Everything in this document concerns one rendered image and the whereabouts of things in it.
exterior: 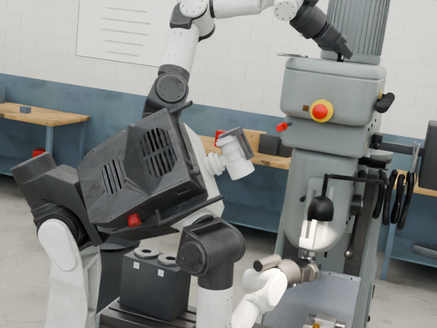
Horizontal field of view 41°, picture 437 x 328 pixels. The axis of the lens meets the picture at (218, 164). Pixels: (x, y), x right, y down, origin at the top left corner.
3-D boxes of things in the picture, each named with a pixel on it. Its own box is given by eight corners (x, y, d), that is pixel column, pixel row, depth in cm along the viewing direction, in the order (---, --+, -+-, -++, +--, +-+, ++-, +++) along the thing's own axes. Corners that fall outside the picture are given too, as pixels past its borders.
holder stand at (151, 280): (170, 322, 204) (177, 267, 200) (118, 303, 213) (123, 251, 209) (187, 310, 215) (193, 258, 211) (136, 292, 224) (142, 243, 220)
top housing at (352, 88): (369, 129, 155) (380, 68, 152) (273, 114, 163) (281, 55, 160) (380, 114, 199) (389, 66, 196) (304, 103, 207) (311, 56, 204)
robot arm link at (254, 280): (294, 291, 176) (272, 300, 167) (265, 287, 183) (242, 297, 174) (292, 254, 175) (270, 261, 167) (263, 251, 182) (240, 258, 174)
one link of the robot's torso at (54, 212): (23, 220, 156) (61, 202, 154) (43, 206, 169) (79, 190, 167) (46, 263, 157) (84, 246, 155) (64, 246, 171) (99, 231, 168)
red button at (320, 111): (325, 120, 154) (328, 105, 153) (310, 118, 155) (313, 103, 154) (327, 119, 157) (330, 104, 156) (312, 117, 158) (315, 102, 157)
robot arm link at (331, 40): (315, 56, 181) (287, 31, 176) (333, 30, 180) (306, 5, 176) (334, 58, 169) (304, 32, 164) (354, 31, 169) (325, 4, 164)
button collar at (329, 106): (330, 123, 156) (333, 101, 155) (307, 120, 158) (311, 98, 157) (331, 123, 158) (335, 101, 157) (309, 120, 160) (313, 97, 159)
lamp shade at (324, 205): (308, 219, 164) (311, 198, 162) (305, 212, 171) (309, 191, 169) (334, 222, 163) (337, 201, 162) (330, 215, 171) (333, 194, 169)
